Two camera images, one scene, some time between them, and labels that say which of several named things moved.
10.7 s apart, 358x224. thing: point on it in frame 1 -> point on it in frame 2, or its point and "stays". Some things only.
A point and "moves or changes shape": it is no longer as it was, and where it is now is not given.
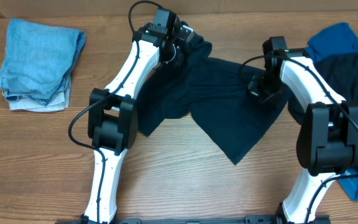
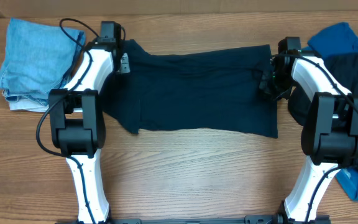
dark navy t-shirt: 214,91 moves or changes shape
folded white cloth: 60,102 stays
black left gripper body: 175,57 -> 119,70
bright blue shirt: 340,38 stays
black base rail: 249,219 stays
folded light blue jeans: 38,60 stays
